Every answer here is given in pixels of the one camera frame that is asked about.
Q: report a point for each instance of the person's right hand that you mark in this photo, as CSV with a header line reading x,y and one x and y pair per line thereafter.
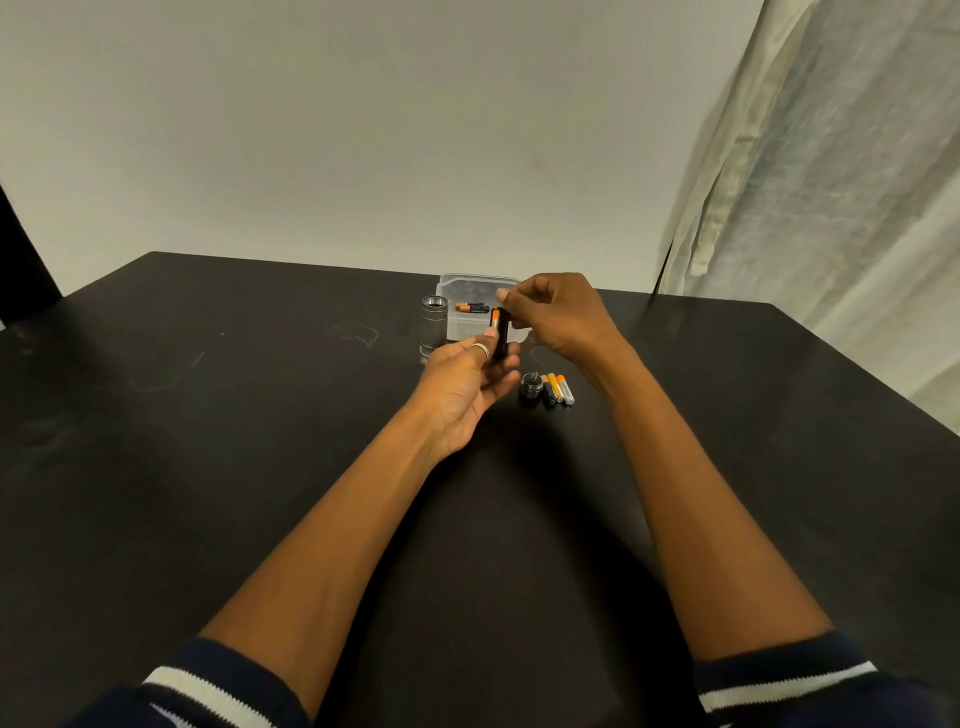
x,y
574,322

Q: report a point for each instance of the person's left hand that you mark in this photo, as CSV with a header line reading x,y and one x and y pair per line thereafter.
x,y
454,397

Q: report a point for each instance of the yellow battery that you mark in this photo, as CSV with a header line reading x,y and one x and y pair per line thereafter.
x,y
556,388

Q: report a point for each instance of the silver orange battery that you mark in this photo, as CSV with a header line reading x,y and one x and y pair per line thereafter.
x,y
565,391

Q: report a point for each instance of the black battery holder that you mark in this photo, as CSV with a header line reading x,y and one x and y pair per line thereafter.
x,y
505,337

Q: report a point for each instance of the black gold battery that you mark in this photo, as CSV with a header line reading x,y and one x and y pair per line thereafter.
x,y
548,394

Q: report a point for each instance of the black flashlight tail cap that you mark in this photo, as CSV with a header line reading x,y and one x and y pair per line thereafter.
x,y
531,387

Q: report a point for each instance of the grey metal flashlight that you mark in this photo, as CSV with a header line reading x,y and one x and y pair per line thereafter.
x,y
433,322

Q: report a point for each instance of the person's right forearm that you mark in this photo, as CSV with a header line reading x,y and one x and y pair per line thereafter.
x,y
720,540

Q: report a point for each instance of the person's left forearm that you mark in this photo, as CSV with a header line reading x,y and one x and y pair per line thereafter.
x,y
322,570

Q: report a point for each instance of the clear plastic container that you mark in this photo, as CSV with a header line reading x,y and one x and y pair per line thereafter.
x,y
465,289

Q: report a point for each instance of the white curtain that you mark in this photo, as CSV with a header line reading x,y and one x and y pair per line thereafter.
x,y
840,187

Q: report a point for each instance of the navy striped sweater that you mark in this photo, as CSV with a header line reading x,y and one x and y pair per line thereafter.
x,y
217,697

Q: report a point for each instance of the black door frame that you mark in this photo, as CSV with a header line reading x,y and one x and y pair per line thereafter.
x,y
22,277

